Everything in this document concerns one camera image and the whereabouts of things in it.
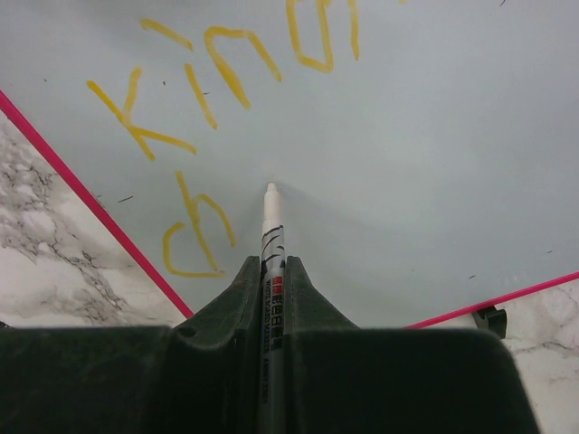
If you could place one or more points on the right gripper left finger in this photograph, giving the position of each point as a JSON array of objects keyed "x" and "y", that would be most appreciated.
[{"x": 196, "y": 377}]

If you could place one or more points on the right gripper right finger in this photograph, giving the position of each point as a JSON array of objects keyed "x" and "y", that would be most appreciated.
[{"x": 340, "y": 378}]

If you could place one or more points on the pink framed whiteboard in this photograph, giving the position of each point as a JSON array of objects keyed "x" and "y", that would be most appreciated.
[{"x": 426, "y": 152}]

